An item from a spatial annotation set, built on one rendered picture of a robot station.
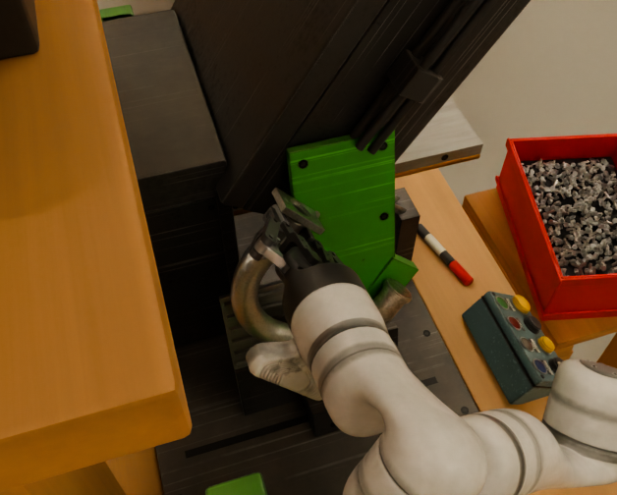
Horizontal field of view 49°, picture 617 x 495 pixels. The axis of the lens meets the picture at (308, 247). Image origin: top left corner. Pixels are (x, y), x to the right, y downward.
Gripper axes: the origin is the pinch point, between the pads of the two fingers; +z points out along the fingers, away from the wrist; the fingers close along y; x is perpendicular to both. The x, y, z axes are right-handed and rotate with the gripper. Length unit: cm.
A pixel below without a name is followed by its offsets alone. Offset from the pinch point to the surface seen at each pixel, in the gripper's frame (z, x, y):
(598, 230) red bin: 19, -20, -60
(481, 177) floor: 129, -8, -134
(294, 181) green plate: 2.8, -3.8, 1.5
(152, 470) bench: 2.0, 38.7, -9.9
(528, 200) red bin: 26, -16, -49
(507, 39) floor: 198, -55, -154
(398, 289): 0.4, -0.2, -17.5
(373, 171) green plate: 2.9, -9.4, -5.3
